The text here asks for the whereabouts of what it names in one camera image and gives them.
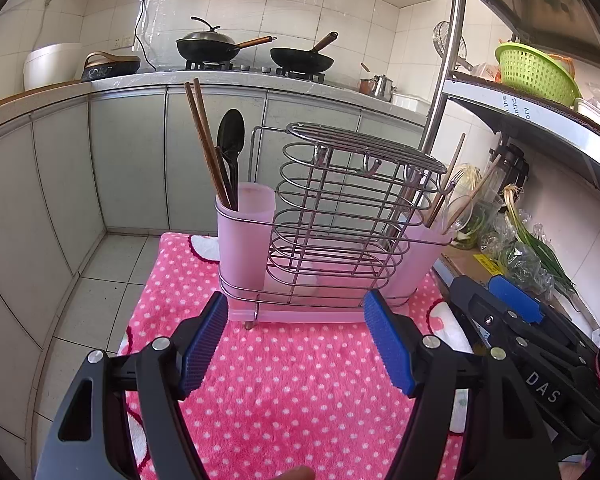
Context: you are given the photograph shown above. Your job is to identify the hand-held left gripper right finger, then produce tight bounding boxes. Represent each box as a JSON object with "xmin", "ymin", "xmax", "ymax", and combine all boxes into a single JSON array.
[{"xmin": 362, "ymin": 289, "xmax": 561, "ymax": 480}]

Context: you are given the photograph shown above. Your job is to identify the black induction cooker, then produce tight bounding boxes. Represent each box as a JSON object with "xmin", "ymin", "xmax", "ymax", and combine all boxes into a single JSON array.
[{"xmin": 80, "ymin": 51, "xmax": 142, "ymax": 83}]

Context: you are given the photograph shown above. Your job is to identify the pink polka-dot blanket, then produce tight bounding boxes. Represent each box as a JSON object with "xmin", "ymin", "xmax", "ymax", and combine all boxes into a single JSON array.
[{"xmin": 117, "ymin": 231, "xmax": 476, "ymax": 480}]

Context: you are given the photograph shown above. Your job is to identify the black wok with lid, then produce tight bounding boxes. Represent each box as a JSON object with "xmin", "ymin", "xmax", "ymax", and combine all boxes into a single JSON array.
[{"xmin": 175, "ymin": 16, "xmax": 278, "ymax": 63}]

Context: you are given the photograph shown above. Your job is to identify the metal skimmer ladle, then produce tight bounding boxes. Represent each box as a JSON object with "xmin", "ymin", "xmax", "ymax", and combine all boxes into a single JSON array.
[{"xmin": 432, "ymin": 21, "xmax": 473, "ymax": 71}]

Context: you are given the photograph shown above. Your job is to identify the clear plastic spoon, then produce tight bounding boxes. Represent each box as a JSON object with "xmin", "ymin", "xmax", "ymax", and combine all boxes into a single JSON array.
[{"xmin": 442, "ymin": 180, "xmax": 481, "ymax": 233}]

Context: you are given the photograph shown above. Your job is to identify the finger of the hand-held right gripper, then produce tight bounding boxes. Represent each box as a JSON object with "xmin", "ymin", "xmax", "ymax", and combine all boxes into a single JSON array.
[
  {"xmin": 450, "ymin": 275, "xmax": 581, "ymax": 377},
  {"xmin": 487, "ymin": 275, "xmax": 600, "ymax": 357}
]

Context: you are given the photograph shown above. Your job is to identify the green plastic basket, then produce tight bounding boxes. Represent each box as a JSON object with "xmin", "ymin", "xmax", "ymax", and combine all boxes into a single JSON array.
[{"xmin": 495, "ymin": 42, "xmax": 581, "ymax": 107}]

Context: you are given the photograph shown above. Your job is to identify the white rice cooker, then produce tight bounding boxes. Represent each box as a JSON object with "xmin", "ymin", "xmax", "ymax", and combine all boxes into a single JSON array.
[{"xmin": 23, "ymin": 42, "xmax": 84, "ymax": 92}]

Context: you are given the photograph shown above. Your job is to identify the clear plastic container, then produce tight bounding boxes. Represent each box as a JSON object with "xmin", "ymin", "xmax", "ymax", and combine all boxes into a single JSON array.
[{"xmin": 450, "ymin": 165, "xmax": 503, "ymax": 251}]

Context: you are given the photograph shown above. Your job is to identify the wire dish rack pink cups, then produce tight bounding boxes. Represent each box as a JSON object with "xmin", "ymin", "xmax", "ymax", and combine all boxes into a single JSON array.
[{"xmin": 215, "ymin": 122, "xmax": 453, "ymax": 331}]

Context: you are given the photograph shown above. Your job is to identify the person's left hand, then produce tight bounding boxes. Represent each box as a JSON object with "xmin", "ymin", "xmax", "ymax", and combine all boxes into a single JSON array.
[{"xmin": 257, "ymin": 465, "xmax": 316, "ymax": 480}]

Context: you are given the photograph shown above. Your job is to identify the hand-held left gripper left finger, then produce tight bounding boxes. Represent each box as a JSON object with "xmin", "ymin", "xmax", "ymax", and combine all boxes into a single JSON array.
[{"xmin": 34, "ymin": 290, "xmax": 230, "ymax": 480}]

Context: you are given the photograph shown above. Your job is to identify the metal shelf rack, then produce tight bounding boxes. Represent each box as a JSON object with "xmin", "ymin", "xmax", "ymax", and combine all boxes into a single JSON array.
[{"xmin": 420, "ymin": 0, "xmax": 600, "ymax": 341}]

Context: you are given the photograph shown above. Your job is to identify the black power cable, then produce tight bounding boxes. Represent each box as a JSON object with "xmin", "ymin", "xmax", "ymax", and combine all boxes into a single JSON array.
[{"xmin": 134, "ymin": 0, "xmax": 156, "ymax": 71}]

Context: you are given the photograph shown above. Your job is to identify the black plastic spoon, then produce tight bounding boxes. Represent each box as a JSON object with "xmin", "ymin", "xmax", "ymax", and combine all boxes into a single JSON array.
[{"xmin": 216, "ymin": 108, "xmax": 246, "ymax": 211}]

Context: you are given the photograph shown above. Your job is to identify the gas stove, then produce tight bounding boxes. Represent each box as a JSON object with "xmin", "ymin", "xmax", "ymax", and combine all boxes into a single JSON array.
[{"xmin": 182, "ymin": 59, "xmax": 327, "ymax": 83}]

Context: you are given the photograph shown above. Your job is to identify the brown wooden chopstick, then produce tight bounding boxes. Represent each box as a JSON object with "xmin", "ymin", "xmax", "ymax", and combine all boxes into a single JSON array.
[
  {"xmin": 193, "ymin": 77, "xmax": 237, "ymax": 211},
  {"xmin": 183, "ymin": 81, "xmax": 231, "ymax": 211}
]

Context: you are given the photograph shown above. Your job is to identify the metal kettle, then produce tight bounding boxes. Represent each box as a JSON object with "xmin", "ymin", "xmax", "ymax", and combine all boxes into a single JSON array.
[{"xmin": 367, "ymin": 74, "xmax": 397, "ymax": 102}]

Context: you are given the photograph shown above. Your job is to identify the black frying pan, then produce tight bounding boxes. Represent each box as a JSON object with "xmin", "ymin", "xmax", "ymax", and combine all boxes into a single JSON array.
[{"xmin": 270, "ymin": 31, "xmax": 340, "ymax": 73}]

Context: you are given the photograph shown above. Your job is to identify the green onions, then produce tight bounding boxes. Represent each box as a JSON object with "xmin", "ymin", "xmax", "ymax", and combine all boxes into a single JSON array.
[{"xmin": 460, "ymin": 164, "xmax": 578, "ymax": 301}]

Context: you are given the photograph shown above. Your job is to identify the black blender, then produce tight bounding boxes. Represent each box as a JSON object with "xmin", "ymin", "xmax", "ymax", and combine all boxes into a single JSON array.
[{"xmin": 487, "ymin": 132, "xmax": 531, "ymax": 196}]

